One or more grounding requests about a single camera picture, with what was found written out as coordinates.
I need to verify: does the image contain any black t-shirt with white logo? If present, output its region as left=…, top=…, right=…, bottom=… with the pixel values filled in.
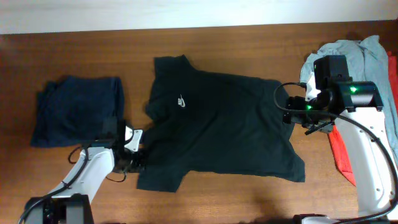
left=137, top=55, right=305, bottom=192

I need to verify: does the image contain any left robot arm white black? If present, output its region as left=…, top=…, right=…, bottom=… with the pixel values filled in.
left=18, top=119, right=144, bottom=223

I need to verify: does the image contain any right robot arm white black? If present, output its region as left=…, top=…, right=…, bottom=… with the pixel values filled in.
left=282, top=55, right=397, bottom=223

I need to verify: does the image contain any red garment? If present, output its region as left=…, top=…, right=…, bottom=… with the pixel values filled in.
left=328, top=51, right=397, bottom=186

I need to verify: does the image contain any folded navy blue garment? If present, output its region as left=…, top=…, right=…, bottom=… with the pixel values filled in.
left=30, top=76, right=124, bottom=148

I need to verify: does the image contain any grey t-shirt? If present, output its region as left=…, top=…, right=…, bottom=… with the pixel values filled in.
left=300, top=35, right=397, bottom=156

